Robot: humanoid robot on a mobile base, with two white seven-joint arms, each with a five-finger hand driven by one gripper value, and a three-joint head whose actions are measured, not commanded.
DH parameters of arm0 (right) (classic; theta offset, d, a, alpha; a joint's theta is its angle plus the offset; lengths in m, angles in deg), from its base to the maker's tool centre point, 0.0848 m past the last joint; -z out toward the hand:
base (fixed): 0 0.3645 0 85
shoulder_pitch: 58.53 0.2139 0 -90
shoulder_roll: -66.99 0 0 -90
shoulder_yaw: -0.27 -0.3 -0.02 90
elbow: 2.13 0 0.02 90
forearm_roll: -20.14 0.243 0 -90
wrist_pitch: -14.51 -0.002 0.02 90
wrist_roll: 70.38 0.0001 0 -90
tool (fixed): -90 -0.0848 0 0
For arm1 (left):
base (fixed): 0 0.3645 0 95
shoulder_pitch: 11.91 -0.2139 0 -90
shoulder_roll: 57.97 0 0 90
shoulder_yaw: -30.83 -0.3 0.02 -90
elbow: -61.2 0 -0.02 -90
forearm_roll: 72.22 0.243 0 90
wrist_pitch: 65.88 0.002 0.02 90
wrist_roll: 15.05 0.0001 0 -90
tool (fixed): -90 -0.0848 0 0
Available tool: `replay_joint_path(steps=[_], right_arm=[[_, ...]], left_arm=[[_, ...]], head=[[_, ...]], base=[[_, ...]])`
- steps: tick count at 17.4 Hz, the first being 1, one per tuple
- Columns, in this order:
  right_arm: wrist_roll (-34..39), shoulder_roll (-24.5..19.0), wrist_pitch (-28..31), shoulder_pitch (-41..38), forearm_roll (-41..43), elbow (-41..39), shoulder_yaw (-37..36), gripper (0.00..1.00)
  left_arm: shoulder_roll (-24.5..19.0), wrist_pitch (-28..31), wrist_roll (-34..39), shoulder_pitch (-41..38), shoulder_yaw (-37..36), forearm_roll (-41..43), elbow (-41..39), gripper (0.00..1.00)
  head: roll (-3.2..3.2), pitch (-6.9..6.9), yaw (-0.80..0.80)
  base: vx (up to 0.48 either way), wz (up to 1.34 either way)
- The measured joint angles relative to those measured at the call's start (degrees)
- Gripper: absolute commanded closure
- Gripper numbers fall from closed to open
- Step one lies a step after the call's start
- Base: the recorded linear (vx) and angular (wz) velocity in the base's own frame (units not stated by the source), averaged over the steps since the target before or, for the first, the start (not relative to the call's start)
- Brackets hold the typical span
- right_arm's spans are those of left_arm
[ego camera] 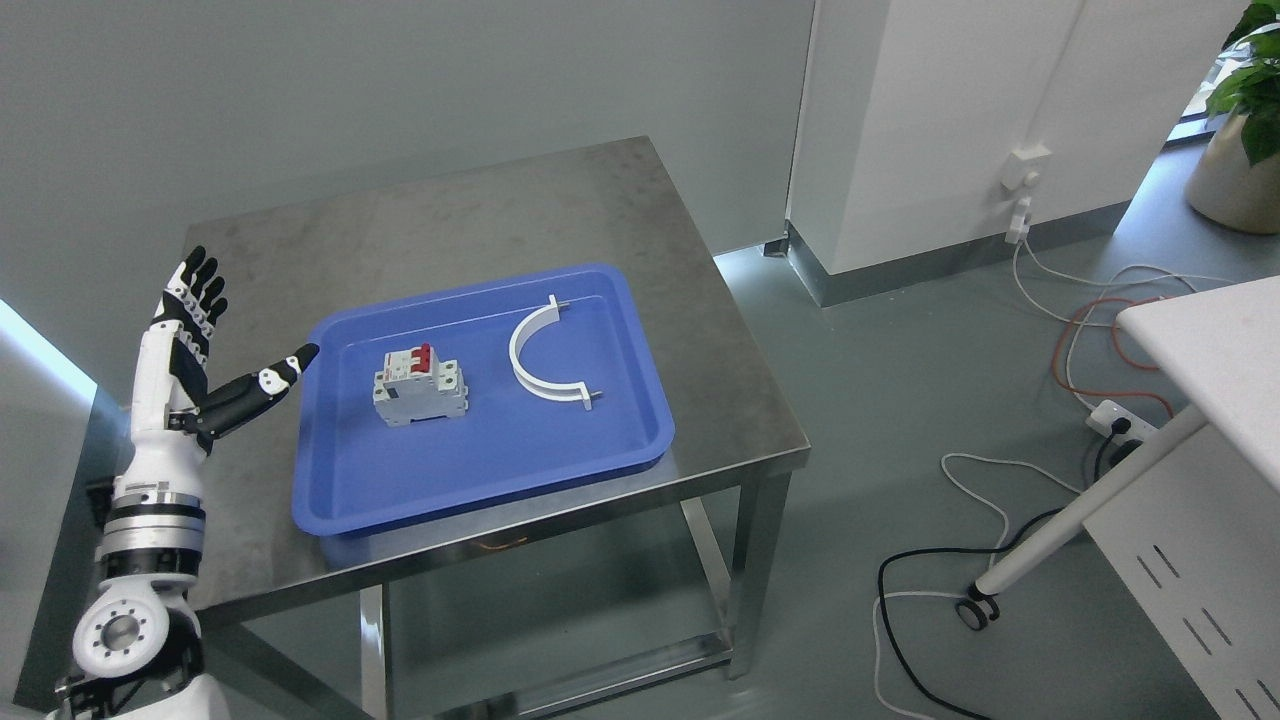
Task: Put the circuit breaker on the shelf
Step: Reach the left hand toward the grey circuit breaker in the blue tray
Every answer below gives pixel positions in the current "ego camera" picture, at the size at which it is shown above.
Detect white wall socket adapter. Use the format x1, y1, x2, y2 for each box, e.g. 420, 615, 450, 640
1000, 143, 1052, 246

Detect white power strip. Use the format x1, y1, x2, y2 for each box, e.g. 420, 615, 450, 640
1085, 398, 1157, 448

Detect blue plastic tray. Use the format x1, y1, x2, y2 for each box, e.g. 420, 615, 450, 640
292, 264, 675, 537

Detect green potted plant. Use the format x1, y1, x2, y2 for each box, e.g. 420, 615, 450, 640
1184, 1, 1279, 236

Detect white curved bracket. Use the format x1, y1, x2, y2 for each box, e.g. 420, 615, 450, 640
506, 293, 605, 413

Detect white red circuit breaker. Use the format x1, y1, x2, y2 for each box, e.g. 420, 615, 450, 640
372, 343, 468, 427

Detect white rolling table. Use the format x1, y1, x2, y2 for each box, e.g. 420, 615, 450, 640
955, 275, 1280, 632

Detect white cable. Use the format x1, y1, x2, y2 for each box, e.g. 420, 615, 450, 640
873, 236, 1242, 720

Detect stainless steel table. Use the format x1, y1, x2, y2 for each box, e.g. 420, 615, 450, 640
15, 136, 812, 720

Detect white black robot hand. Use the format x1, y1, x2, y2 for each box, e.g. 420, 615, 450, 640
123, 246, 320, 484

